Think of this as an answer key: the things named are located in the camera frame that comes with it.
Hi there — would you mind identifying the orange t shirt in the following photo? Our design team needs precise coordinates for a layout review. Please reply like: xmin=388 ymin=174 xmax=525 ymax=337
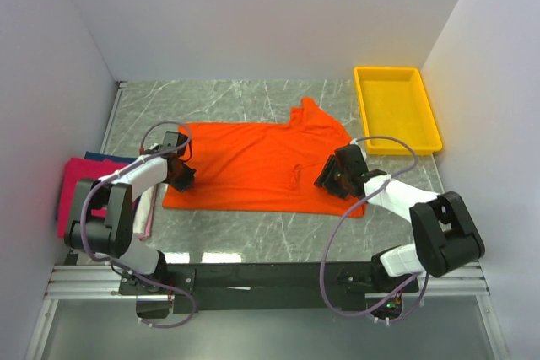
xmin=162 ymin=98 xmax=357 ymax=216

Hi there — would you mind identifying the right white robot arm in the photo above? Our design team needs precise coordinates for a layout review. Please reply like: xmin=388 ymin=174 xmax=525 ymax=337
xmin=315 ymin=144 xmax=485 ymax=292

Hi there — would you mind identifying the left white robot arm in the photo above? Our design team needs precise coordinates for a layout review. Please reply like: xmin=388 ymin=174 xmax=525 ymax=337
xmin=63 ymin=131 xmax=196 ymax=294

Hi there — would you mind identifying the yellow plastic tray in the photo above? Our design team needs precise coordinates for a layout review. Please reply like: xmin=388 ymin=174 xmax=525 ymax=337
xmin=354 ymin=66 xmax=443 ymax=155

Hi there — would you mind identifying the folded navy t shirt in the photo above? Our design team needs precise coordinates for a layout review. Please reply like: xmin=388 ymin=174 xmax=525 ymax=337
xmin=84 ymin=151 xmax=136 ymax=164

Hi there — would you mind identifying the folded magenta t shirt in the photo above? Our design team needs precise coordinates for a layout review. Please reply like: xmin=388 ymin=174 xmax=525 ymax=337
xmin=57 ymin=157 xmax=128 ymax=239

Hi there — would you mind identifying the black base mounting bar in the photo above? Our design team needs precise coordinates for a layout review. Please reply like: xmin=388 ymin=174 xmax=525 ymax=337
xmin=119 ymin=261 xmax=408 ymax=314

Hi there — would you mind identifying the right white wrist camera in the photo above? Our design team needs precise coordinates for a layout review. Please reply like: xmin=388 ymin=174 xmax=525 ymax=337
xmin=349 ymin=138 xmax=368 ymax=163

